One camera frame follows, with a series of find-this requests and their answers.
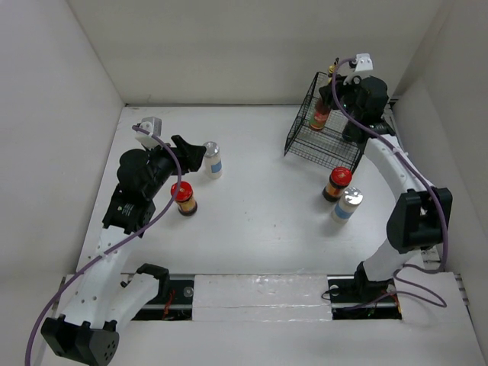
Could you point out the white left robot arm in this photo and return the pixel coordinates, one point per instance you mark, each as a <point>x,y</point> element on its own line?
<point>88,329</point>

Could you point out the black wire rack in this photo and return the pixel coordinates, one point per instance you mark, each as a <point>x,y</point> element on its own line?
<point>327,147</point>

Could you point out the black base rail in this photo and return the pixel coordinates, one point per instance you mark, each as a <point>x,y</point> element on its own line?
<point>177,305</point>

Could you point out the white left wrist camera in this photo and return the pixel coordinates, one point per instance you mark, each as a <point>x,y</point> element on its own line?
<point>147,130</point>

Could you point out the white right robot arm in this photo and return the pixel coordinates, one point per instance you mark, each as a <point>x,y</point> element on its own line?
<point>420,217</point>

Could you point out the dark soy sauce bottle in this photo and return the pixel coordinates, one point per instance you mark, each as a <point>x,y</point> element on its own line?
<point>351,132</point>

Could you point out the red lid jar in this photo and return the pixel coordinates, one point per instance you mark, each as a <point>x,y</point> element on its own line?
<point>187,205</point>
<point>339,179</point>

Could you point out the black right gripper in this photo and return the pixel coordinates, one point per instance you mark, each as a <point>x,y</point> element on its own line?
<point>339,85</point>

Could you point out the white salt jar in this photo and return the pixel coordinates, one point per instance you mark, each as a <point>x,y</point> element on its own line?
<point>348,203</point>
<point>212,160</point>

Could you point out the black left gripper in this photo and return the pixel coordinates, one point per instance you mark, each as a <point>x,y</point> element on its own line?
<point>190,155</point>

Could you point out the right white salt jar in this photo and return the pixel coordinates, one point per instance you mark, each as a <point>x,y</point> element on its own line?
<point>348,203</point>

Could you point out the left white salt jar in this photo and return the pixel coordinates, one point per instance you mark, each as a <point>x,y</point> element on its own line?
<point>212,160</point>

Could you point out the yellow cap sauce bottle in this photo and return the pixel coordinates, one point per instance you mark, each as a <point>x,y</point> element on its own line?
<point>320,115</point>

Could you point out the clear glass oil bottle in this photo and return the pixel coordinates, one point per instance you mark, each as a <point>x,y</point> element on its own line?
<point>332,69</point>

